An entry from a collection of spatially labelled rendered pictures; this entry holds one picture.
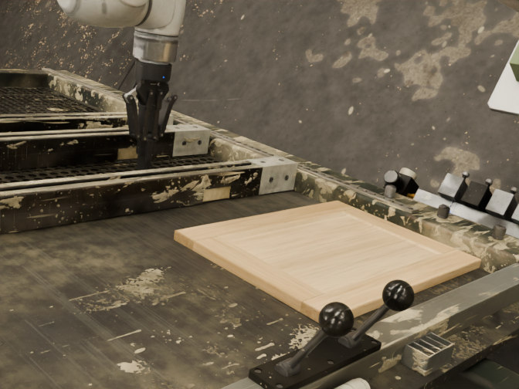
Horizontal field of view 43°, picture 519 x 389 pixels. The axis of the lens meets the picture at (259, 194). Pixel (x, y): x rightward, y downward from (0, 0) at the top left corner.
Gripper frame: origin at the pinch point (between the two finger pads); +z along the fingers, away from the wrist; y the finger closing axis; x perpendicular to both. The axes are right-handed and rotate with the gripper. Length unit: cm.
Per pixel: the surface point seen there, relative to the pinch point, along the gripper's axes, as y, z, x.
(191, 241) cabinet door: 10.8, 6.9, 30.7
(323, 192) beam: -37.8, 6.2, 21.0
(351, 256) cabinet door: -13, 7, 49
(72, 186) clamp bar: 24.1, 1.0, 11.7
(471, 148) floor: -143, 6, 5
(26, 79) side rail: -28, 5, -113
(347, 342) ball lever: 20, 3, 73
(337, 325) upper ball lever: 32, -6, 79
